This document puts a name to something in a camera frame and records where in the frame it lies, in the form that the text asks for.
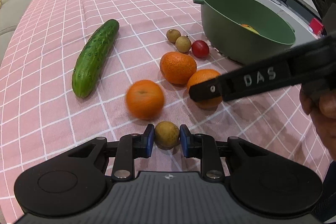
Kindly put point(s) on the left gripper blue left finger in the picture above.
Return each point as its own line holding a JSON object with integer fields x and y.
{"x": 143, "y": 143}

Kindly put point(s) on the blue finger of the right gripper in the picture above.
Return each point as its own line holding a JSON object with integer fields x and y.
{"x": 311, "y": 64}

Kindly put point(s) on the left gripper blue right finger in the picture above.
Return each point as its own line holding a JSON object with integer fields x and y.
{"x": 190, "y": 143}

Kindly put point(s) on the brown longan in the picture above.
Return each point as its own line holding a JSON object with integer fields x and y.
{"x": 172, "y": 35}
{"x": 166, "y": 135}
{"x": 183, "y": 44}

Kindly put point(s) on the orange tangerine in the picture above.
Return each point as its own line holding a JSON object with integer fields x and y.
{"x": 177, "y": 68}
{"x": 144, "y": 99}
{"x": 202, "y": 76}

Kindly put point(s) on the green cucumber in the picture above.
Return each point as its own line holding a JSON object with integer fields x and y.
{"x": 92, "y": 58}

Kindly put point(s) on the person's right hand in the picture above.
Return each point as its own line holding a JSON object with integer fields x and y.
{"x": 323, "y": 118}

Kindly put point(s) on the red box on counter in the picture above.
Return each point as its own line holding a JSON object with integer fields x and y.
{"x": 316, "y": 26}

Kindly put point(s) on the yellow pear in bowl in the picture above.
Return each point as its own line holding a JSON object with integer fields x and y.
{"x": 250, "y": 28}

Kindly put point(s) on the green plastic bowl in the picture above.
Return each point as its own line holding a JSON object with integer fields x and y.
{"x": 221, "y": 21}

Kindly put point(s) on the red cherry tomato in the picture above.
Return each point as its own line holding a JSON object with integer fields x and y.
{"x": 200, "y": 49}

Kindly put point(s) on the beige sofa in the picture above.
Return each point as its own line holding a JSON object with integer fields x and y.
{"x": 11, "y": 13}

